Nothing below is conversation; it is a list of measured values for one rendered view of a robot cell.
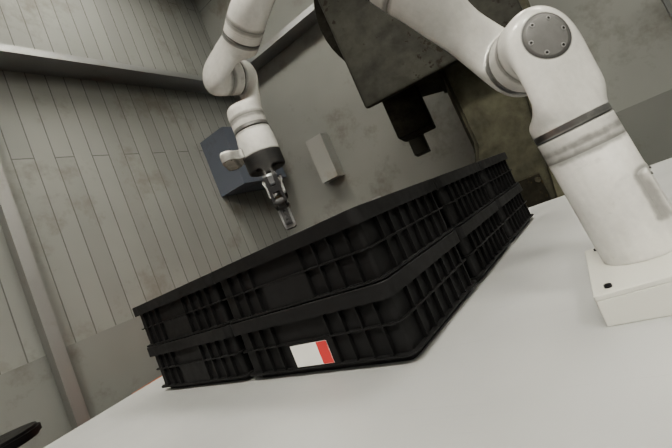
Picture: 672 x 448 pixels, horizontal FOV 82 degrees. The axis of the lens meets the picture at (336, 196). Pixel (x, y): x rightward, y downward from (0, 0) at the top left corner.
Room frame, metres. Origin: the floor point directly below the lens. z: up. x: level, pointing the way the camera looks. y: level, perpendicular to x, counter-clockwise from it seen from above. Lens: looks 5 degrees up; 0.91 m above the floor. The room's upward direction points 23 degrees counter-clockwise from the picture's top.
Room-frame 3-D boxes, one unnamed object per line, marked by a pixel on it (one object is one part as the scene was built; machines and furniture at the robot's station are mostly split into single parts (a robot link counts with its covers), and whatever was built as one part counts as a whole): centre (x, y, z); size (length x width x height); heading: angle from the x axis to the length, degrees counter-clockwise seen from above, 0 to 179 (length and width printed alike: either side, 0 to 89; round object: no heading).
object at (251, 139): (0.74, 0.12, 1.13); 0.11 x 0.09 x 0.06; 96
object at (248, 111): (0.75, 0.10, 1.23); 0.09 x 0.07 x 0.15; 132
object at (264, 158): (0.75, 0.10, 1.06); 0.08 x 0.08 x 0.09
